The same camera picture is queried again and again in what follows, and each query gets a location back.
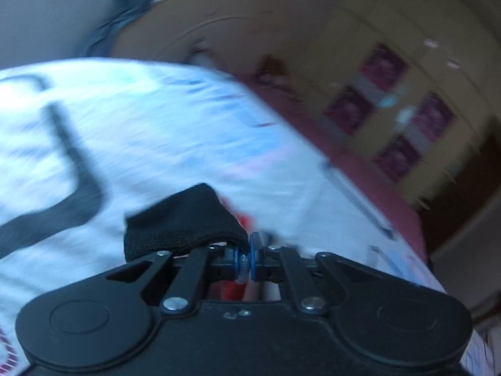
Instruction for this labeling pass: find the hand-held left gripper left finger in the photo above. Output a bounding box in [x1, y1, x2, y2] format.
[106, 243, 251, 317]

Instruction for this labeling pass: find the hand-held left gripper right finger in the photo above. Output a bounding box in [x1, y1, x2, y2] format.
[248, 232, 382, 317]

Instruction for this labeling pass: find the black red white striped sweater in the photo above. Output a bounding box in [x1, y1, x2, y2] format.
[123, 183, 275, 302]

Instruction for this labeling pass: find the white blue printed bedsheet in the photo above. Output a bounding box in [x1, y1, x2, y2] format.
[0, 58, 494, 376]

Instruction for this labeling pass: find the dark brown door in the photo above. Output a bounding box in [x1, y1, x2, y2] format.
[415, 117, 501, 253]

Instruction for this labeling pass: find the tan curved bed headboard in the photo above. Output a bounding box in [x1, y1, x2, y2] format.
[110, 0, 337, 87]

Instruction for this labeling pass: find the yellow wardrobe with purple panels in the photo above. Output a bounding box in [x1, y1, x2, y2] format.
[309, 0, 494, 206]

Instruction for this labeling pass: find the blue grey cloth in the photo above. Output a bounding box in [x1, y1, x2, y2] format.
[74, 0, 167, 60]

